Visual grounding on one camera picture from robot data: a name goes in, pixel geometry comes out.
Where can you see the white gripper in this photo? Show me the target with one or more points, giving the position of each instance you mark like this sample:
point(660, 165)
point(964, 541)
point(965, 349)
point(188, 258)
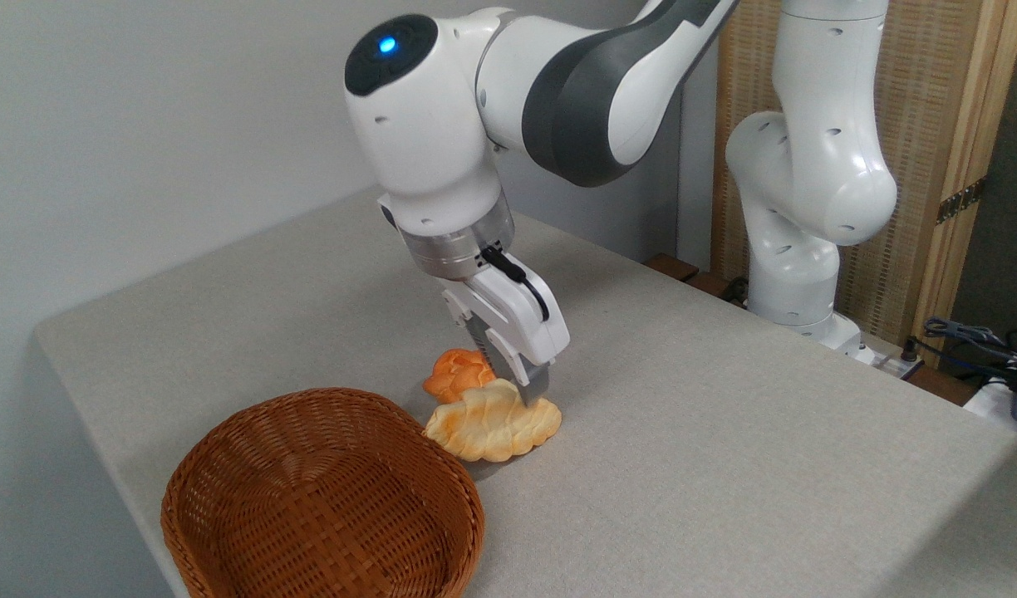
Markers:
point(517, 311)

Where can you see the long braided bread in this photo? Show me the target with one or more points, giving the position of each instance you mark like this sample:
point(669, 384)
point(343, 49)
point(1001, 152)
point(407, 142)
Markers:
point(492, 423)

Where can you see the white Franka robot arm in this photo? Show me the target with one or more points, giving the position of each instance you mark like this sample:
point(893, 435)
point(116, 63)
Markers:
point(425, 124)

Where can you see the round orange bun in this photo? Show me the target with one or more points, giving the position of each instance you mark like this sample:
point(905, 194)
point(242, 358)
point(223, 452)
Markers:
point(454, 374)

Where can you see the brown wooden board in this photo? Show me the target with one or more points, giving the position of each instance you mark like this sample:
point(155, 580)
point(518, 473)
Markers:
point(675, 267)

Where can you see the beige tablecloth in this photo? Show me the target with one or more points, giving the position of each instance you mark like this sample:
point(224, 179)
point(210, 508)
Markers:
point(683, 465)

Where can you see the brown wicker basket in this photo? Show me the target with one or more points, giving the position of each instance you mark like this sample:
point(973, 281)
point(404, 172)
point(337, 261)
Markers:
point(309, 507)

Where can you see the brass screen hinge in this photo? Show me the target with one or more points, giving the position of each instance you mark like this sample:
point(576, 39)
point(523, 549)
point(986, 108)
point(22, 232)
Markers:
point(961, 201)

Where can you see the wooden rattan folding screen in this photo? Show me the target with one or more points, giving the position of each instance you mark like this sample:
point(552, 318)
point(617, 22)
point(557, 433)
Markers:
point(920, 100)

